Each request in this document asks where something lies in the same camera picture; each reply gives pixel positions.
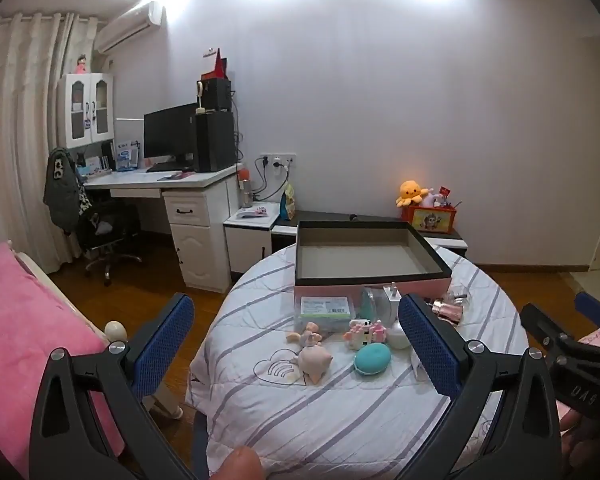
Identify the rose gold perfume bottle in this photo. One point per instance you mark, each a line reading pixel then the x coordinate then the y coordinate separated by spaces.
pixel 450 310

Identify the blue box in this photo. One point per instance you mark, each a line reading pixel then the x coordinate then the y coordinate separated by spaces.
pixel 126 156

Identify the pink block toy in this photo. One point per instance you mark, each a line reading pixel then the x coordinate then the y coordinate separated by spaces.
pixel 362 333

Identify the pink box with black rim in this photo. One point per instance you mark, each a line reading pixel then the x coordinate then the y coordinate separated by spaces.
pixel 370 255

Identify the white air conditioner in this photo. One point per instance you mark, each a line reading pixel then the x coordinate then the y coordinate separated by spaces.
pixel 127 27

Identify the white glass-door cabinet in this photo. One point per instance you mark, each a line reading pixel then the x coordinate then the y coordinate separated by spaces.
pixel 86 110

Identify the white charger plug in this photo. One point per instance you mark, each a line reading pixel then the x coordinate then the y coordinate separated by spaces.
pixel 394 296

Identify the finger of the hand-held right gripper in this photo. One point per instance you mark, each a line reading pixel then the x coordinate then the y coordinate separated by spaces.
pixel 542 327
pixel 592 305

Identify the white wall socket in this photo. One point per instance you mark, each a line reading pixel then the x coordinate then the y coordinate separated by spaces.
pixel 278 160

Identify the teal round case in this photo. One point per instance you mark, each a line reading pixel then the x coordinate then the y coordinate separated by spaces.
pixel 372 360

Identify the red paper bag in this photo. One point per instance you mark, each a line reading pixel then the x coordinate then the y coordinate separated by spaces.
pixel 217 66

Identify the black keyboard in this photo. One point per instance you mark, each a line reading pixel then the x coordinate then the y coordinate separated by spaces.
pixel 164 167

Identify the blue snack bag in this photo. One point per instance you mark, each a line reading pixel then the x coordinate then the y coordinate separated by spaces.
pixel 287 205

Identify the white desk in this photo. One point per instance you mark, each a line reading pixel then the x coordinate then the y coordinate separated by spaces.
pixel 200 240

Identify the pink packet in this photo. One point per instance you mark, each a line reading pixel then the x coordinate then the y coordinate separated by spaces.
pixel 252 211

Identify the orange cap water bottle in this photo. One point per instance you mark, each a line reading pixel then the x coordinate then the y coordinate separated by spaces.
pixel 245 190

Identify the black speaker box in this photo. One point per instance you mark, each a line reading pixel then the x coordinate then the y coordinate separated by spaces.
pixel 215 94

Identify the clear glass bottle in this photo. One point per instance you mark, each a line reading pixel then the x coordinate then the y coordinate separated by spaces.
pixel 459 292

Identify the orange printed box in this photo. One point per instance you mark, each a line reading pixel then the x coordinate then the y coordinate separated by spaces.
pixel 432 220

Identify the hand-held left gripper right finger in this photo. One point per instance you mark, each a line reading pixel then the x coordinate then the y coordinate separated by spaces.
pixel 429 346

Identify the clear jar with green lid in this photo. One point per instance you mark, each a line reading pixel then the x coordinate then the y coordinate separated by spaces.
pixel 373 305

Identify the white nightstand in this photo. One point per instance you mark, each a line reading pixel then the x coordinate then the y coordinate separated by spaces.
pixel 247 247

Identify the person's left hand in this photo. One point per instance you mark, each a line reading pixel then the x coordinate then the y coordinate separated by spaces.
pixel 240 466

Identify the grey jacket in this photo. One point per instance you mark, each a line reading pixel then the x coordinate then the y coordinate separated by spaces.
pixel 62 190

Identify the cream curtain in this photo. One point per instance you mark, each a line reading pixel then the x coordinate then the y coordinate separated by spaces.
pixel 15 125

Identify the black office chair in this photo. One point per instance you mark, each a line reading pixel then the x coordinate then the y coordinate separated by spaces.
pixel 107 235

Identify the clear plastic floss box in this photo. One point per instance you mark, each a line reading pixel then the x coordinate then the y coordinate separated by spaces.
pixel 325 312

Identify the small pink doll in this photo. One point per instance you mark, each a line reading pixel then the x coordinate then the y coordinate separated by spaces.
pixel 82 64

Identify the black computer tower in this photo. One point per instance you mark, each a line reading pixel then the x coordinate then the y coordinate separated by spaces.
pixel 216 141

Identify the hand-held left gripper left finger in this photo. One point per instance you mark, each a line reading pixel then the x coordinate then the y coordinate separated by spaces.
pixel 165 346

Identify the white round figurine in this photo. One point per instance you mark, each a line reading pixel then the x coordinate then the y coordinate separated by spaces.
pixel 397 337

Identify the white bed frame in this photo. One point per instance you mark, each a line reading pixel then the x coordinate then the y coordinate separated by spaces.
pixel 115 331

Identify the pink blanket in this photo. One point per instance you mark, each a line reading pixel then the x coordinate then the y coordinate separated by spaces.
pixel 25 320

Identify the person's right hand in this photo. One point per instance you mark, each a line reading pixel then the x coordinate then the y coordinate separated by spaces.
pixel 577 432

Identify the yellow octopus plush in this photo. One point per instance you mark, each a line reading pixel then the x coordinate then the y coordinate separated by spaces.
pixel 411 192

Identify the pink pig figurine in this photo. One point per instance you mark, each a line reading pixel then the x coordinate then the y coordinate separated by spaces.
pixel 314 360

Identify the black computer monitor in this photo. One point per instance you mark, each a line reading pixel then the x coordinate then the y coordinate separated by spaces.
pixel 169 130

